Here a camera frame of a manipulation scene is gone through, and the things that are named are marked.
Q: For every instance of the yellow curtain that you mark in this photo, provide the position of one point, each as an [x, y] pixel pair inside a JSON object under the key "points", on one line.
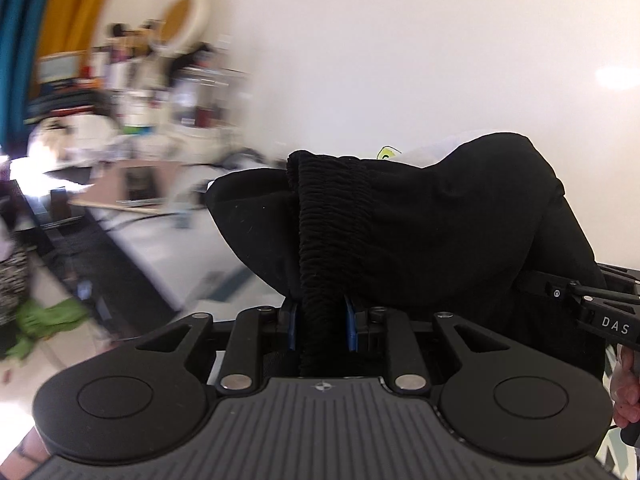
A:
{"points": [[67, 26]]}

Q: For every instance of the pink notebook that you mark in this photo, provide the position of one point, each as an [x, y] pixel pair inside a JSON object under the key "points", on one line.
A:
{"points": [[131, 185]]}

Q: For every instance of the person's right hand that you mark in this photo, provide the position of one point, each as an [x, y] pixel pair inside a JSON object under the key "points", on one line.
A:
{"points": [[624, 389]]}

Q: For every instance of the white striped bag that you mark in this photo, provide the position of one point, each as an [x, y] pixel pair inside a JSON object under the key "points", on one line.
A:
{"points": [[73, 140]]}

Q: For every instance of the round makeup mirror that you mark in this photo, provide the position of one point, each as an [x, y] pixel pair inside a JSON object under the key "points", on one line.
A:
{"points": [[181, 26]]}

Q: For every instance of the black white patterned cloth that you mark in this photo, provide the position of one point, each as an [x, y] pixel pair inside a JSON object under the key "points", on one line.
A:
{"points": [[15, 282]]}

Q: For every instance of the green cloth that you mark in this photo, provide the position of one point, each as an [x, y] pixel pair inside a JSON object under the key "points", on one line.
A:
{"points": [[32, 323]]}

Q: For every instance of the black hooded sweatshirt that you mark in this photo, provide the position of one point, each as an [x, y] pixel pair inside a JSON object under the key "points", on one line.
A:
{"points": [[468, 235]]}

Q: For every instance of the clear glass jar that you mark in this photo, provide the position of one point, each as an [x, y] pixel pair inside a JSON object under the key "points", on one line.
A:
{"points": [[202, 97]]}

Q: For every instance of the geometric pattern tablecloth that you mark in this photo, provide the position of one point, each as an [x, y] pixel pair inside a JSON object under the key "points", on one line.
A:
{"points": [[180, 250]]}

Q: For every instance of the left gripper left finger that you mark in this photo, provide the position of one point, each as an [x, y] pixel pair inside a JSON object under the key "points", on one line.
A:
{"points": [[251, 342]]}

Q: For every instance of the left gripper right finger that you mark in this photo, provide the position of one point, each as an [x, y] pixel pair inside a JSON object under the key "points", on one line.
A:
{"points": [[387, 347]]}

